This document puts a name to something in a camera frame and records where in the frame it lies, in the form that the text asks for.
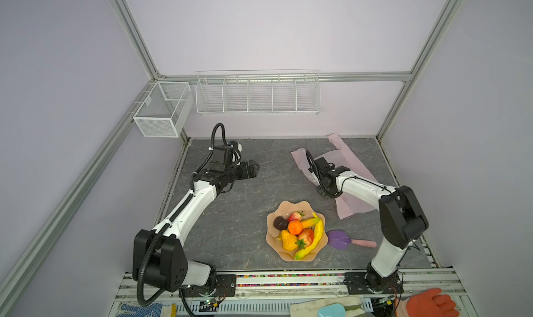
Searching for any pink plastic bag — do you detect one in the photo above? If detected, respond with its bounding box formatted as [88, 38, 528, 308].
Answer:
[315, 134, 387, 220]

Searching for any orange tangerine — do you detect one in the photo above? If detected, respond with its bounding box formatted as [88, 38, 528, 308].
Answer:
[287, 220, 303, 236]

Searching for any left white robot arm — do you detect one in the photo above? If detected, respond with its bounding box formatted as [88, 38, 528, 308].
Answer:
[132, 142, 260, 305]

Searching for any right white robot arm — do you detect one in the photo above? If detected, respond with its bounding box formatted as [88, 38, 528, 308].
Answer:
[305, 150, 429, 293]

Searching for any upper red strawberry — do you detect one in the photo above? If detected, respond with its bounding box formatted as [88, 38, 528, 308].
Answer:
[288, 212, 304, 222]

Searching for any red strawberry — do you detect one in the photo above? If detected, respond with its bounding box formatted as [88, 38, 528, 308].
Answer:
[288, 212, 304, 222]
[296, 228, 315, 249]

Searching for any small yellow-green banana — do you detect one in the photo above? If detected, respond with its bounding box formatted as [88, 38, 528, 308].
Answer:
[301, 218, 321, 229]

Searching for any beige scalloped fruit bowl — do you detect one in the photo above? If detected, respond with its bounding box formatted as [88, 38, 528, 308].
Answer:
[266, 201, 328, 262]

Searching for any dark purple plum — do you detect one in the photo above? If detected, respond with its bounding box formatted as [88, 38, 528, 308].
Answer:
[273, 217, 289, 231]

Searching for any lower red strawberry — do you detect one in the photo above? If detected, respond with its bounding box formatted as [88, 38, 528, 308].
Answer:
[296, 228, 315, 249]

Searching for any yellow pear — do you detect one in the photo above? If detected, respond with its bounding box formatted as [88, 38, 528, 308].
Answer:
[280, 230, 299, 252]

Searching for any long yellow banana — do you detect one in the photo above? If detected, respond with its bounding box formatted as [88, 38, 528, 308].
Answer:
[294, 212, 325, 260]

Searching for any small white mesh basket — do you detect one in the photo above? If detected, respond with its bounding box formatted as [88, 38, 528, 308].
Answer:
[133, 81, 194, 138]

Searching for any beige cloth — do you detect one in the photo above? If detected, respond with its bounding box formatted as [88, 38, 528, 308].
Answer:
[290, 296, 366, 316]

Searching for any teal plastic object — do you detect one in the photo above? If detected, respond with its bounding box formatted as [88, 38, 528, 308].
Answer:
[317, 303, 346, 317]

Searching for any blue white knit glove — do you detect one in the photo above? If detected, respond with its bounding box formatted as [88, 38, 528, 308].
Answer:
[117, 303, 163, 317]

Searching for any orange rubber glove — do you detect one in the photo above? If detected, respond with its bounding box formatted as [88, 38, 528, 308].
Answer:
[394, 288, 459, 317]

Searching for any purple scoop pink handle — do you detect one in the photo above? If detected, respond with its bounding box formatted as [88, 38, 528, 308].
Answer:
[326, 230, 377, 250]

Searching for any long white wire basket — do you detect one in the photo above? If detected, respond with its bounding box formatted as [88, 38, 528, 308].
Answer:
[196, 69, 321, 115]

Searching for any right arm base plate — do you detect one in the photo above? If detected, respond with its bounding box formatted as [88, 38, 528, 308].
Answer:
[343, 271, 404, 295]

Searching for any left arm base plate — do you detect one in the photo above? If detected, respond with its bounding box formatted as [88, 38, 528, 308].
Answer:
[183, 273, 237, 298]

